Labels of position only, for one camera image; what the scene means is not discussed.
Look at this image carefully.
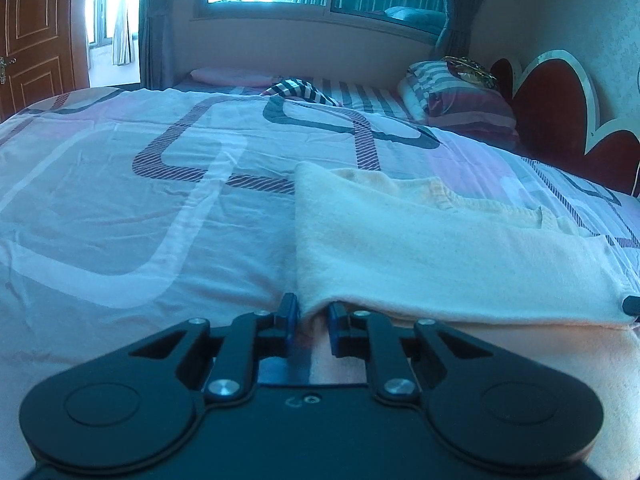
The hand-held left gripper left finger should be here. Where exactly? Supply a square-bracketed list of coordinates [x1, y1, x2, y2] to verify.
[116, 292, 301, 404]

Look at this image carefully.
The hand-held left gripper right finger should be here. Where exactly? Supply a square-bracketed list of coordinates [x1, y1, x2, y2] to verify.
[327, 301, 507, 404]

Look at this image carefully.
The cream small garment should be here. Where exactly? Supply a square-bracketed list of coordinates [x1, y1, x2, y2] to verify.
[294, 161, 640, 331]

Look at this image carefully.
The patterned bed quilt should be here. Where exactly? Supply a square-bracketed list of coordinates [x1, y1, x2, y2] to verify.
[0, 85, 640, 480]

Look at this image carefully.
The red heart-shaped headboard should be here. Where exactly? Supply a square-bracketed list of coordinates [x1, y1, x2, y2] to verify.
[490, 50, 640, 196]

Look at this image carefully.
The striped cloth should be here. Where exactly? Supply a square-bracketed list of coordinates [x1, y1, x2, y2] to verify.
[260, 77, 343, 107]

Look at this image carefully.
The striped bed sheet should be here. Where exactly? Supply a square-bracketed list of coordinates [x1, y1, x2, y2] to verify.
[172, 74, 416, 121]

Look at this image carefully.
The pink pillow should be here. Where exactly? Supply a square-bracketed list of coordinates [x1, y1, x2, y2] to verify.
[191, 67, 281, 87]

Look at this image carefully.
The striped pillow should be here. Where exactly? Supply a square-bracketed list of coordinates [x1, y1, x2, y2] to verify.
[397, 60, 521, 148]

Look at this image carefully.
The gold patterned cloth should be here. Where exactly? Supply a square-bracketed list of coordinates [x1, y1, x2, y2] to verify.
[442, 56, 499, 88]

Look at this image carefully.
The teal curtain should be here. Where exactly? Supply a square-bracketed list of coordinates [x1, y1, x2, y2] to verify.
[435, 0, 493, 61]
[137, 0, 176, 91]

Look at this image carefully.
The white sheer curtain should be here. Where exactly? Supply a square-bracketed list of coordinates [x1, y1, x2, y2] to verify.
[111, 0, 143, 67]

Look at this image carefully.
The wooden door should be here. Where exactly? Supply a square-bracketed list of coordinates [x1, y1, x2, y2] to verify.
[0, 0, 91, 123]

